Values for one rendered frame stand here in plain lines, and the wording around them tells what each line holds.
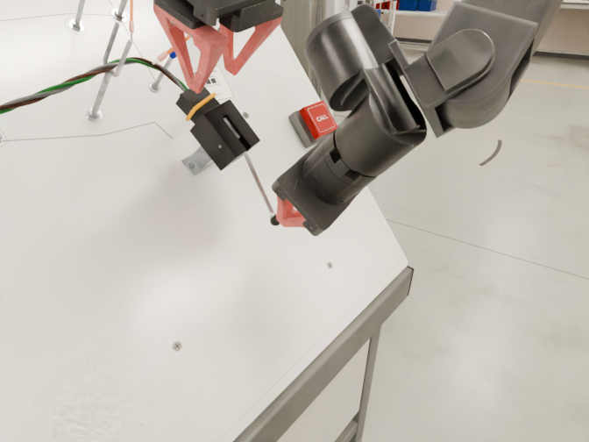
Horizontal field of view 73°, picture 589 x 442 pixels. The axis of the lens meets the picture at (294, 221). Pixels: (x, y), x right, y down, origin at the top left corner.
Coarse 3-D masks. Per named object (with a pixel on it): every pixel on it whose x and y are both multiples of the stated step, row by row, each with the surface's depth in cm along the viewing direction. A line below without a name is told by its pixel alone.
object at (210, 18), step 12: (192, 0) 29; (204, 0) 29; (216, 0) 30; (228, 0) 30; (240, 0) 31; (252, 0) 32; (264, 0) 33; (204, 12) 29; (216, 12) 29; (228, 12) 30
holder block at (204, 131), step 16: (208, 112) 41; (224, 112) 42; (192, 128) 43; (208, 128) 42; (224, 128) 42; (240, 128) 43; (208, 144) 43; (224, 144) 42; (240, 144) 42; (256, 144) 45; (224, 160) 43
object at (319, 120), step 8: (312, 104) 59; (320, 104) 60; (304, 112) 58; (312, 112) 59; (320, 112) 60; (328, 112) 61; (304, 120) 59; (312, 120) 58; (320, 120) 59; (328, 120) 60; (312, 128) 58; (320, 128) 59; (328, 128) 60; (336, 128) 61; (320, 136) 58
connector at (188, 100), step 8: (184, 96) 41; (192, 96) 42; (200, 96) 42; (176, 104) 43; (184, 104) 42; (192, 104) 42; (208, 104) 43; (216, 104) 43; (184, 112) 43; (200, 112) 42; (192, 120) 43
